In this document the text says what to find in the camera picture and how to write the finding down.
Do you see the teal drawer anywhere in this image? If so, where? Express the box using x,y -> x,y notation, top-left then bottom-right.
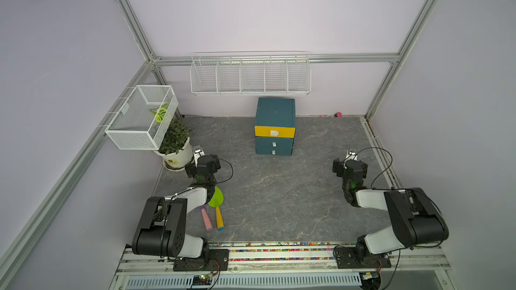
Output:
255,136 -> 294,149
256,148 -> 293,156

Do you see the teal bottom drawer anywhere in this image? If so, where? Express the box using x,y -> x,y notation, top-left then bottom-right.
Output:
256,148 -> 293,156

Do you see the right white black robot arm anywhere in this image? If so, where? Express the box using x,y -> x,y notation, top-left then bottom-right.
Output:
332,157 -> 450,259

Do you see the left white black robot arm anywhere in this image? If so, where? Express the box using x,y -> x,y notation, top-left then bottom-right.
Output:
131,154 -> 220,259

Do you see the teal drawer cabinet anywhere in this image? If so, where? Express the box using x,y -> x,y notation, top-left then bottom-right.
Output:
254,97 -> 296,151

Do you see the green toy shovel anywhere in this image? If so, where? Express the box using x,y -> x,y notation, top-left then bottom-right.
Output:
208,187 -> 224,231

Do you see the potted green plant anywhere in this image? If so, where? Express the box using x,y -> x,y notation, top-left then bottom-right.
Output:
155,118 -> 194,171

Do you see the pink chalk stick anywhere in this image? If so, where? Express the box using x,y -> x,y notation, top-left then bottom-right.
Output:
201,208 -> 213,232

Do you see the white mesh basket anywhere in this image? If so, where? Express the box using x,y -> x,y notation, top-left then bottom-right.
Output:
105,85 -> 178,150

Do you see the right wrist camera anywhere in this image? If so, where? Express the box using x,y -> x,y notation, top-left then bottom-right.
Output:
345,147 -> 359,162

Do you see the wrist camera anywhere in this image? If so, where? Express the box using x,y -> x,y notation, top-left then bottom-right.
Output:
192,145 -> 205,165
345,147 -> 359,162

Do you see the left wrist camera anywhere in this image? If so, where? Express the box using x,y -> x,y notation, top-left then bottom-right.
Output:
192,145 -> 205,165

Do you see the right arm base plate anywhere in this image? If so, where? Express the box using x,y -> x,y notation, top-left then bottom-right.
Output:
333,245 -> 392,270

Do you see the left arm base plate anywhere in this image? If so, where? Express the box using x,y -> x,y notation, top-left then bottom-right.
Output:
173,249 -> 230,272

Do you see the white wire wall shelf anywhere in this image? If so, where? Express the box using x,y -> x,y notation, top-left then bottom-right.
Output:
189,53 -> 312,95

